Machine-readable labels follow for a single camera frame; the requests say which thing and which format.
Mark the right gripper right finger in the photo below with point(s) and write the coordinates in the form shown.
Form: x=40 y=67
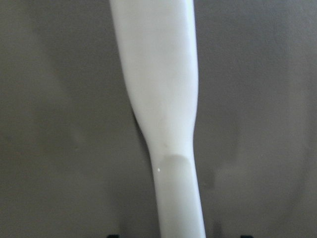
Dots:
x=246 y=236

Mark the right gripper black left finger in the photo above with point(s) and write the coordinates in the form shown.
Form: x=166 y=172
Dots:
x=113 y=236

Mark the beige hand brush black bristles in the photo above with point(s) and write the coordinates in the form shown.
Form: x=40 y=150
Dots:
x=158 y=52

